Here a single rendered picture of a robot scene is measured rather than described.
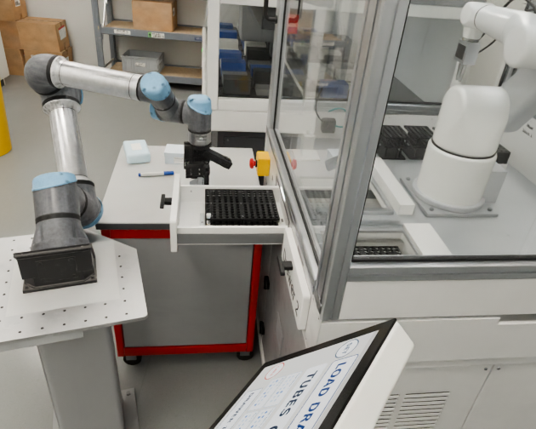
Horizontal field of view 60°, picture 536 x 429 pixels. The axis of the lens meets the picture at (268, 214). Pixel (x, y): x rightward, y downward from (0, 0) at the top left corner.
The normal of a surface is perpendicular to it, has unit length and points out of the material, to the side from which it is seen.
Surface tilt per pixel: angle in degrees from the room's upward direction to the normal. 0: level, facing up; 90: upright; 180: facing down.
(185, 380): 0
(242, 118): 90
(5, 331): 0
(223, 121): 90
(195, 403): 0
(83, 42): 90
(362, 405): 40
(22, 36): 90
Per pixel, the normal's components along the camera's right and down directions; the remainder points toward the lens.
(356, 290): 0.11, 0.54
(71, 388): 0.33, 0.53
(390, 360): 0.60, -0.42
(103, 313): 0.08, -0.84
